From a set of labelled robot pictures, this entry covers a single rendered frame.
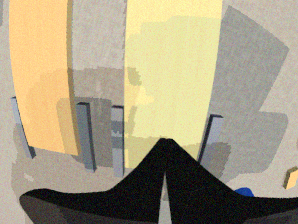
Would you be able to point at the light orange flat strip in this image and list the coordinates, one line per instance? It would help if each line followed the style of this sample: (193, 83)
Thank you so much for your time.
(40, 35)

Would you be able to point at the pale yellow strip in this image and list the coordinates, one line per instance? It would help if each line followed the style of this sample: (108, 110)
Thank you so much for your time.
(170, 56)

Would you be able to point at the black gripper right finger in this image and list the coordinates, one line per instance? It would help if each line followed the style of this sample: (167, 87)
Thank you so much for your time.
(197, 197)

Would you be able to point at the blue cylinder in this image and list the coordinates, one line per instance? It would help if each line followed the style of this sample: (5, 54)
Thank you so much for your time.
(245, 191)

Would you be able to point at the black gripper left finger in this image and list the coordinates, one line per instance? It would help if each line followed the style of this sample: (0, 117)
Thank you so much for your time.
(135, 199)

